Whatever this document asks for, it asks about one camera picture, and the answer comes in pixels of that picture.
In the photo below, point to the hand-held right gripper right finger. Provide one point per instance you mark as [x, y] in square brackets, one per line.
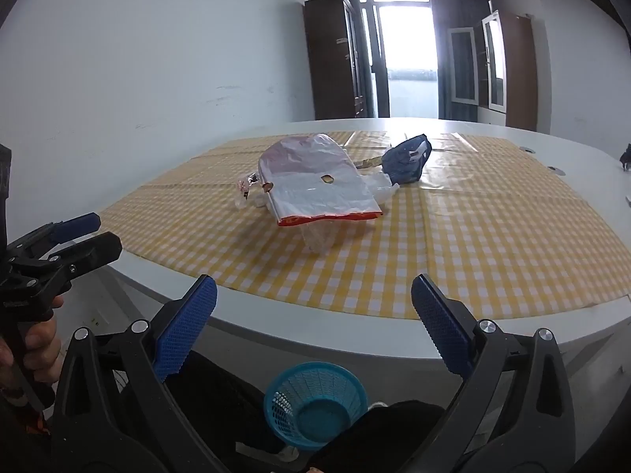
[441, 327]

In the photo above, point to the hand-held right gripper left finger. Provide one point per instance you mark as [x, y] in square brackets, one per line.
[187, 327]

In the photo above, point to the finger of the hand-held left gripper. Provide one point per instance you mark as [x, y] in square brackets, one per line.
[76, 225]
[93, 251]

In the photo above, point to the translucent plastic container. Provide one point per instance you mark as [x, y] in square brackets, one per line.
[323, 239]

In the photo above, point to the white wrapper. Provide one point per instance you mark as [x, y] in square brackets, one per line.
[245, 188]

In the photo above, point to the blue plastic mesh basket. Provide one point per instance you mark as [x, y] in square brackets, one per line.
[315, 419]

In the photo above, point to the person's left hand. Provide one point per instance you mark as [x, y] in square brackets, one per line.
[44, 350]

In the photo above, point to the yellow checked tablecloth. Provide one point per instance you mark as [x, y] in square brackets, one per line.
[443, 256]

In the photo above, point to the white table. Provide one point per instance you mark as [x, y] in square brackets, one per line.
[345, 340]

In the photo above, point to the clear plastic wrapper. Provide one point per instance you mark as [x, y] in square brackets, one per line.
[384, 188]

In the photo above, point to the crumpled blue packet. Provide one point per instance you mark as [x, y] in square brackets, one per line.
[404, 162]

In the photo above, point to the yellowish wrapper strip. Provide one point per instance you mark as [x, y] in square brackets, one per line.
[368, 161]

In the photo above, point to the silver foil snack bag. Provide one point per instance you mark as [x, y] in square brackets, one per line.
[305, 172]

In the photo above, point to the small black object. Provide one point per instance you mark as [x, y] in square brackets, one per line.
[626, 156]

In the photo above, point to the white framed glass door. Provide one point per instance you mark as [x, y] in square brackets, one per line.
[463, 66]

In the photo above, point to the brown cabinet with glass door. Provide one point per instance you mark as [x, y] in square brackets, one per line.
[517, 74]

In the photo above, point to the glass balcony door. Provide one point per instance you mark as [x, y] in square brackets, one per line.
[409, 59]

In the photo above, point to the dark brown wardrobe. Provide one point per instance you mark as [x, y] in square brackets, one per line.
[330, 59]

